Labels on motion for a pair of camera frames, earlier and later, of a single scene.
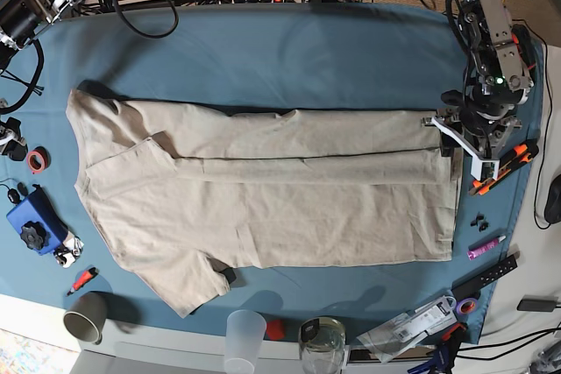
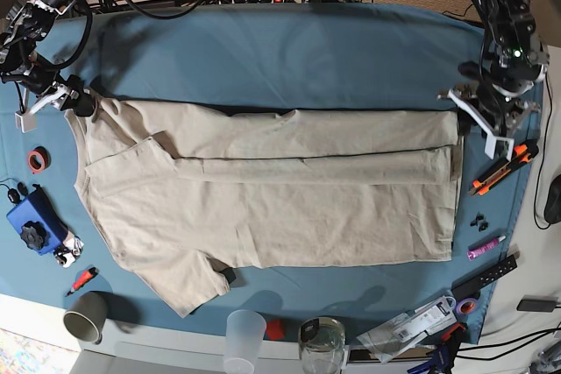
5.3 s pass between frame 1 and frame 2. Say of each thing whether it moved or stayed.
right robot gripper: moved
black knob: stayed
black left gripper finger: moved
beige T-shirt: stayed
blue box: stayed
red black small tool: stayed
